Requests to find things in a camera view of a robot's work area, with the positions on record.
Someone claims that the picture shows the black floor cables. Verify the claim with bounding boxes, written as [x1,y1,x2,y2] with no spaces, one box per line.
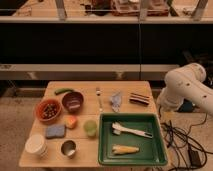
[159,109,213,171]

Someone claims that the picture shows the yellow corn cob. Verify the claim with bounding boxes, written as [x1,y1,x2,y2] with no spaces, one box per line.
[112,145,140,155]

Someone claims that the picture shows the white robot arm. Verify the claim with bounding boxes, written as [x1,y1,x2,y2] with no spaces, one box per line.
[157,63,213,116]

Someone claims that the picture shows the black power adapter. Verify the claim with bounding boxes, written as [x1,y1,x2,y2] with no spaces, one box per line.
[188,149,201,167]

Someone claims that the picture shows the green plastic cup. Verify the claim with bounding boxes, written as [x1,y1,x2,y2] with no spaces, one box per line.
[83,120,97,137]

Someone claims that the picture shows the green cucumber toy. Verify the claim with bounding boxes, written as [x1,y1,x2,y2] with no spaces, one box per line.
[54,88,74,95]

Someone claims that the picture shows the blue sponge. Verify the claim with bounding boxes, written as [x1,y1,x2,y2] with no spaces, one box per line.
[45,125,66,139]

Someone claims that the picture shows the maroon bowl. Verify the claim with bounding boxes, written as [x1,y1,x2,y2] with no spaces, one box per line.
[62,92,84,113]

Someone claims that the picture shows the orange bowl with contents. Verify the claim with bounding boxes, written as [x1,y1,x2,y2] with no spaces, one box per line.
[34,99,62,124]

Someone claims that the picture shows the metal cup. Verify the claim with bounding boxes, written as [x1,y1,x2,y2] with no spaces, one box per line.
[61,140,76,158]

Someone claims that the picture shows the orange peach toy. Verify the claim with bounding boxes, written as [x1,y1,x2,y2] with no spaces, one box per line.
[65,116,77,129]

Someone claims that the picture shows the metal fork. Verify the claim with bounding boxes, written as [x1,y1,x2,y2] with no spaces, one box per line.
[96,87,103,112]

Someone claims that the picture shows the white dish brush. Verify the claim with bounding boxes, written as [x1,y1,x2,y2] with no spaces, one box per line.
[112,122,153,138]

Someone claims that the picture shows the green plastic tray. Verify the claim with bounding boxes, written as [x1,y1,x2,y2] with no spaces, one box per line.
[98,113,168,166]

